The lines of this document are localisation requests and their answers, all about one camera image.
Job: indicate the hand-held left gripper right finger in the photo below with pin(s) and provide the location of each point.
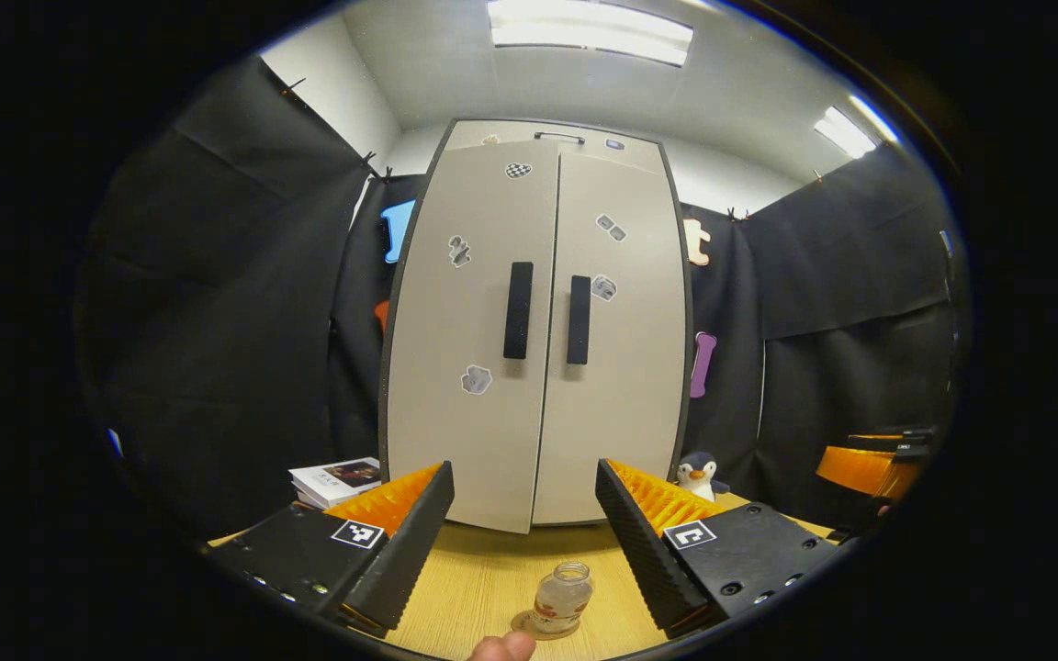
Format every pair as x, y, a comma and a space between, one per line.
644, 551

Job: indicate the thin book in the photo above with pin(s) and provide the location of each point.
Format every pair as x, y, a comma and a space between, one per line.
313, 502

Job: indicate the grey cabinet door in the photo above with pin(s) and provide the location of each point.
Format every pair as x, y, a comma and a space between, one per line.
630, 413
465, 413

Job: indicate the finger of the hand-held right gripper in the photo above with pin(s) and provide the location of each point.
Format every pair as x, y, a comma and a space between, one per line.
864, 473

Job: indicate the black backdrop cloth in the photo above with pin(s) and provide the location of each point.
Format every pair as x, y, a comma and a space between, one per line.
217, 321

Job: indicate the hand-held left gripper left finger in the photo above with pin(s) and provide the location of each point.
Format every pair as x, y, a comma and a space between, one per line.
400, 551

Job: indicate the white book with portrait cover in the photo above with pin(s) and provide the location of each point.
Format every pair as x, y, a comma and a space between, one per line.
332, 477

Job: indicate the clear bottle with red label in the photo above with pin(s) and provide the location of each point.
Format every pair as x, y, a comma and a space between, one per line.
564, 597

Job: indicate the grey cabinet with shelves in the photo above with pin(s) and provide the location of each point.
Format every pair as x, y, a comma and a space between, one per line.
383, 367

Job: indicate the penguin plush toy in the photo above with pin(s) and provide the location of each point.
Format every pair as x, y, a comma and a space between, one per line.
702, 476

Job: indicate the ceiling light panel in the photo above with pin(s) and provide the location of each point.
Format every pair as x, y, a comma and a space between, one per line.
850, 128
589, 32

